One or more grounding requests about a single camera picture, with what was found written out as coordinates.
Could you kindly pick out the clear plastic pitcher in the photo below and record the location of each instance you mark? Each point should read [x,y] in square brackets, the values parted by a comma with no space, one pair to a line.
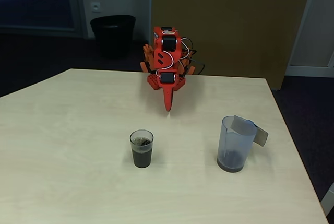
[232,153]

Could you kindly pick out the red robot arm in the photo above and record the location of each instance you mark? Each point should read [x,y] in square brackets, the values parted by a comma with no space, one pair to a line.
[167,57]

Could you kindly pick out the clear plastic cup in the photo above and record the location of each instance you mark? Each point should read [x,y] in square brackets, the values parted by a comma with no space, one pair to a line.
[141,153]

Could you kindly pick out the black waste bin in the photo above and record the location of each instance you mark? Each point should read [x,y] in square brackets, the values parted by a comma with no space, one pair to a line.
[113,36]

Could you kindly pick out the brown pin board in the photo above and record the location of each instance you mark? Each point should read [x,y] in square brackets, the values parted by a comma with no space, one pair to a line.
[235,20]

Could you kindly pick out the white chair part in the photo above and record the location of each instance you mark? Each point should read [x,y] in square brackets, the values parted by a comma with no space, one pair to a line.
[328,200]

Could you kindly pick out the white wall socket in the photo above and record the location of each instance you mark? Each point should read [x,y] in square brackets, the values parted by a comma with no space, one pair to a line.
[95,6]

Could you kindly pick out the dark window with frame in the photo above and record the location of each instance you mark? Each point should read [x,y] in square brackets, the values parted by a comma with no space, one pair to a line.
[34,2]

